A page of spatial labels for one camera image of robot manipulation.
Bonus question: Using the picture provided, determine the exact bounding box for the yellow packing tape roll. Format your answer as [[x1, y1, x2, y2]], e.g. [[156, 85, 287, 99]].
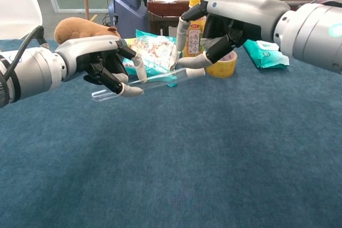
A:
[[205, 50, 238, 78]]

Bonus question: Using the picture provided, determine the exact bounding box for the yellow-capped tea bottle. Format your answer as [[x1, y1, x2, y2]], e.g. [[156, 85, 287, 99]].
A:
[[182, 0, 208, 58]]

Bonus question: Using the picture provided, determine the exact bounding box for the blue table mat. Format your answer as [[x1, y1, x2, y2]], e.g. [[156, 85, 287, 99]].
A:
[[0, 38, 342, 228]]

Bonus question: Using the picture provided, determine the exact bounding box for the clear glass test tube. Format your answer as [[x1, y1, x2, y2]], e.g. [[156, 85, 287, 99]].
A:
[[91, 68, 188, 103]]

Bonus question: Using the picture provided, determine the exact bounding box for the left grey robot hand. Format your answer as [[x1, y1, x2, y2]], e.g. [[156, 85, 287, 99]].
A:
[[55, 35, 148, 98]]

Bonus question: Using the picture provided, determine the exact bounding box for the teal snack bag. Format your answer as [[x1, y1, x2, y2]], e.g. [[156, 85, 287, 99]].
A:
[[124, 29, 184, 88]]

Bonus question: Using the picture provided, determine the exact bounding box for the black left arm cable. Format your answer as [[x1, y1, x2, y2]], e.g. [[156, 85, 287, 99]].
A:
[[0, 25, 50, 90]]

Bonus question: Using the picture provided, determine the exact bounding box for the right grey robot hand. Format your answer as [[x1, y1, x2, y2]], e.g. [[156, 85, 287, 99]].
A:
[[176, 0, 291, 70]]

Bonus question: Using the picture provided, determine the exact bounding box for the brown capybara plush toy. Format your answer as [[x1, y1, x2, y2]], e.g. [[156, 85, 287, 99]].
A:
[[53, 17, 122, 46]]

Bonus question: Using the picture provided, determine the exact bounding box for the blue-grey machine pedestal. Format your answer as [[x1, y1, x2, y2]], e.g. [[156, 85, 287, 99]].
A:
[[108, 0, 150, 38]]

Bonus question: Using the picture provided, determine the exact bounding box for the brown mahjong table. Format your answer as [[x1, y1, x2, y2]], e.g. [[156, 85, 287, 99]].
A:
[[146, 0, 321, 36]]

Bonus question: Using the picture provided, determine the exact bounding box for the white plastic chair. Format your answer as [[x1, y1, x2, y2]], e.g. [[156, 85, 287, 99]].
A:
[[0, 0, 43, 41]]

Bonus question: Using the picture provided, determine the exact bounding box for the green wet wipes pack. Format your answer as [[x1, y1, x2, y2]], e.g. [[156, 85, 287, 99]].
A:
[[243, 40, 291, 69]]

